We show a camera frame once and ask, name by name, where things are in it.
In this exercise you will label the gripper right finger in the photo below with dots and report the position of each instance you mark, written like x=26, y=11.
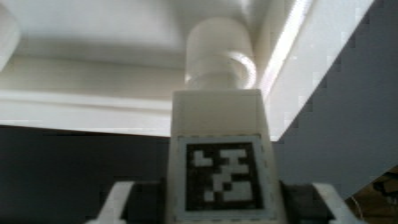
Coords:
x=337, y=205

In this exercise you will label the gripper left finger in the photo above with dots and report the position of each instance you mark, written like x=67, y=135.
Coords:
x=113, y=209

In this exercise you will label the white table leg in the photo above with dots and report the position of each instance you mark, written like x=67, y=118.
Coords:
x=223, y=184

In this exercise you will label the white square tabletop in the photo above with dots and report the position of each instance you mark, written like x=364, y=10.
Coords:
x=94, y=57

